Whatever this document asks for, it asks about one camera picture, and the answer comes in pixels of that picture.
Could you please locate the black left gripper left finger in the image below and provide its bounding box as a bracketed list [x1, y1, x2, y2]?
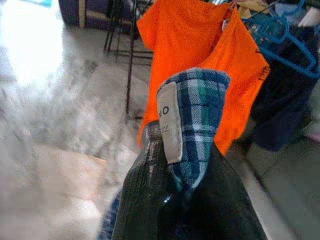
[111, 121, 187, 240]

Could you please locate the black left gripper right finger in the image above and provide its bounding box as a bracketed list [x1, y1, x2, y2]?
[179, 147, 268, 240]

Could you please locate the blue plaid shirt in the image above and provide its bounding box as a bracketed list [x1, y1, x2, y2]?
[96, 66, 231, 240]

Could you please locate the blue plastic hanger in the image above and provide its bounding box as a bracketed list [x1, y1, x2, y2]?
[241, 0, 320, 79]

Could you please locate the navy hanging garment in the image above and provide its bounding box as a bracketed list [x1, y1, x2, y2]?
[249, 23, 320, 152]

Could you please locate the black drying rack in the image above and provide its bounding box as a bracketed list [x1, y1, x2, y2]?
[103, 0, 156, 123]

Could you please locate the orange shirt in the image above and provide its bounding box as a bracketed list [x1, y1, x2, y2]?
[136, 0, 271, 156]

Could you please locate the dark purple suitcase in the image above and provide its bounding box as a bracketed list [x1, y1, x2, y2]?
[58, 0, 137, 34]

